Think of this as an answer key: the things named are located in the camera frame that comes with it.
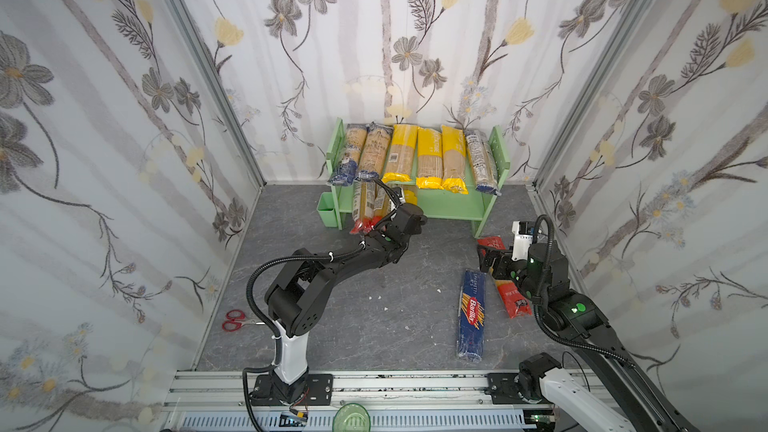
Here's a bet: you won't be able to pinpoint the blue brown spaghetti bag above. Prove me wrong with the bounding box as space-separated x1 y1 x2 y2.
357 124 394 181

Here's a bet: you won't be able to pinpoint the small green plastic cup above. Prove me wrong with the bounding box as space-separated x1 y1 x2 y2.
316 192 338 228

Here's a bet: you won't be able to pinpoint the green round lens cap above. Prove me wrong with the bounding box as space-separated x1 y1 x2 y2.
332 403 372 432

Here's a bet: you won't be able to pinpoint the yellow striped spaghetti bag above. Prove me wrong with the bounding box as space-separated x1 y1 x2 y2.
401 186 418 205

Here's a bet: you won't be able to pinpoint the red handled scissors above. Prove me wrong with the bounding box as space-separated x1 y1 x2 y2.
221 309 264 332

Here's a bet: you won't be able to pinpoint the blue Barilla spaghetti box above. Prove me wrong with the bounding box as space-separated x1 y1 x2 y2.
457 270 486 362

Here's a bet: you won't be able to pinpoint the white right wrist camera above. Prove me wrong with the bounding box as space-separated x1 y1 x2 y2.
511 221 536 261

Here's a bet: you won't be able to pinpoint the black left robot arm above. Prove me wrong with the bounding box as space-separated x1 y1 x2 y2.
243 179 427 407

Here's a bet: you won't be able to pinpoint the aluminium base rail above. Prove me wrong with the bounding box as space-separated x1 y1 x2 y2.
158 370 661 432

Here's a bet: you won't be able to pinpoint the red spaghetti bag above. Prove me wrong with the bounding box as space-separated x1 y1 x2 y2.
366 183 392 231
476 236 532 318

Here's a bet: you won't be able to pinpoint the clear blue-end spaghetti bag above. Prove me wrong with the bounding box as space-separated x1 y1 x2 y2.
465 129 501 196

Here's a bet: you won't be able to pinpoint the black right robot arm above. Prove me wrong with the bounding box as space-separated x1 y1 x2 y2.
477 214 696 431

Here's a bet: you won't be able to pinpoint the blue clear spaghetti bag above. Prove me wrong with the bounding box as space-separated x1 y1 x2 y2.
329 124 368 187

